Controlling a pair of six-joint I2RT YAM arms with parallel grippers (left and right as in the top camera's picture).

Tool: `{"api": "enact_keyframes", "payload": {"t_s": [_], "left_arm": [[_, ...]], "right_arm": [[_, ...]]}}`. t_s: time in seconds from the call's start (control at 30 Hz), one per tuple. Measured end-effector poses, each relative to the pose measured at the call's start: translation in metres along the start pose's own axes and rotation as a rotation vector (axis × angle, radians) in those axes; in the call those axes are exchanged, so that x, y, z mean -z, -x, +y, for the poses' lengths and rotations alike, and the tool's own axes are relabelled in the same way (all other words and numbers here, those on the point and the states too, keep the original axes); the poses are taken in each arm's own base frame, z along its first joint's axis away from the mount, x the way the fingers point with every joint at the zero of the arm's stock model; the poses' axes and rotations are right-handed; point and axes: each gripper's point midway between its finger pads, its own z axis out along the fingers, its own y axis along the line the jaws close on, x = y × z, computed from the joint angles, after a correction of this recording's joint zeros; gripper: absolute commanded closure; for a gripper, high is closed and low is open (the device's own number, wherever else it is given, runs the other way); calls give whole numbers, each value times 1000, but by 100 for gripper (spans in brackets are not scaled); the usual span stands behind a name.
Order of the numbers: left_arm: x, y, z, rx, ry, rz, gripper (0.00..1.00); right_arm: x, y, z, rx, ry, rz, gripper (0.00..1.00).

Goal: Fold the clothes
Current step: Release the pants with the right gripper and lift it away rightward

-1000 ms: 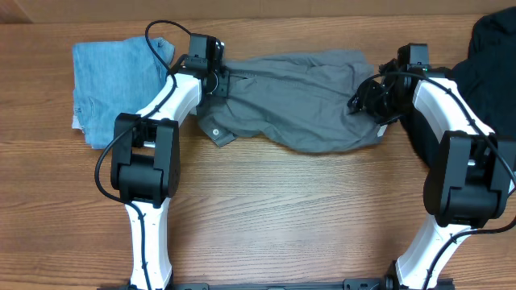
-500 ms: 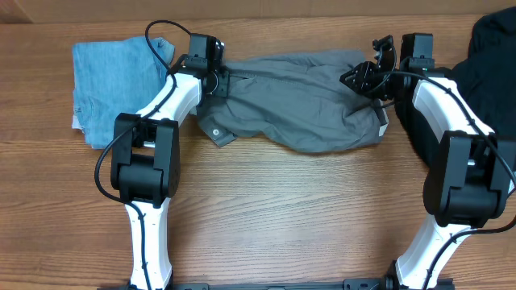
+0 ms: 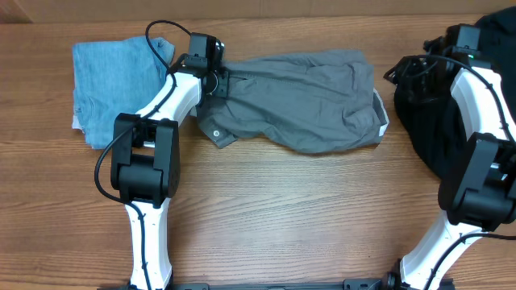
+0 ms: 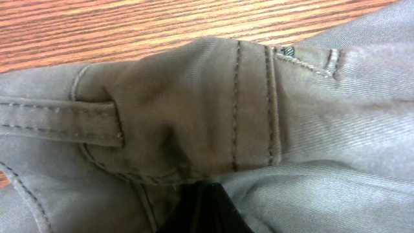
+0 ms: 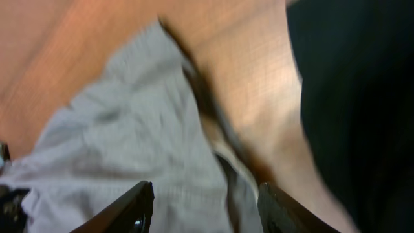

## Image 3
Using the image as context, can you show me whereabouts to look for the black garment pile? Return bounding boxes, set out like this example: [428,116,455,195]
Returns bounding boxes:
[394,6,515,178]

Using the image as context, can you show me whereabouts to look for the folded blue denim jeans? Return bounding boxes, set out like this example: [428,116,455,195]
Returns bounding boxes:
[73,36,175,150]

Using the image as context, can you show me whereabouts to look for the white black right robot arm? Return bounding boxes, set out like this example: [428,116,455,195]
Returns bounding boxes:
[373,55,515,289]

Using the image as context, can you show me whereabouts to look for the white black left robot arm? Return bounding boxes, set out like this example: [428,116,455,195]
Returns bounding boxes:
[110,69,229,289]

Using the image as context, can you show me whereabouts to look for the grey shorts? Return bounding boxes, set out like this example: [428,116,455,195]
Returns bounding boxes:
[197,50,389,154]

